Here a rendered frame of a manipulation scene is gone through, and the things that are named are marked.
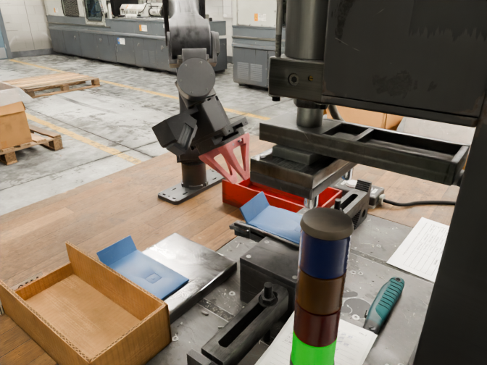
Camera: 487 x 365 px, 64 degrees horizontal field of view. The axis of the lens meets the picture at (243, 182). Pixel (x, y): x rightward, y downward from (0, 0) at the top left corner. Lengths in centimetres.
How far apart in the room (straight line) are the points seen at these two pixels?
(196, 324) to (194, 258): 14
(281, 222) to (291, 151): 18
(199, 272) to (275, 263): 15
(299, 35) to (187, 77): 18
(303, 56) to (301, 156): 13
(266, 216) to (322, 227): 42
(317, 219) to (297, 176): 23
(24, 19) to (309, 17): 1154
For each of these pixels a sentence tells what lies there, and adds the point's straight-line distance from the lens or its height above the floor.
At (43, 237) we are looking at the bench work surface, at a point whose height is 90.
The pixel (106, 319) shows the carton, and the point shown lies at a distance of 66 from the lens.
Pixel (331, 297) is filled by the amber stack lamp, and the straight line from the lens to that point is 31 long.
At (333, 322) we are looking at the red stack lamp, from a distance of 34.
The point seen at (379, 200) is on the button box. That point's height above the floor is 92.
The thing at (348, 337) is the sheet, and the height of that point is 95.
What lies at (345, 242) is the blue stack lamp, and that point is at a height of 119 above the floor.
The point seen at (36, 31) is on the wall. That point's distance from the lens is 1205.
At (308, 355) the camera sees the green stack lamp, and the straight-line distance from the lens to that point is 36.
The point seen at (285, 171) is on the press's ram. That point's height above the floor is 113.
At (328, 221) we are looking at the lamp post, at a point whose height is 120.
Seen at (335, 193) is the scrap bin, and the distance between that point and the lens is 89.
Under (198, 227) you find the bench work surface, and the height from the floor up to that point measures 90.
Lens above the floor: 134
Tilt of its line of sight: 25 degrees down
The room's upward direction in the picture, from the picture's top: straight up
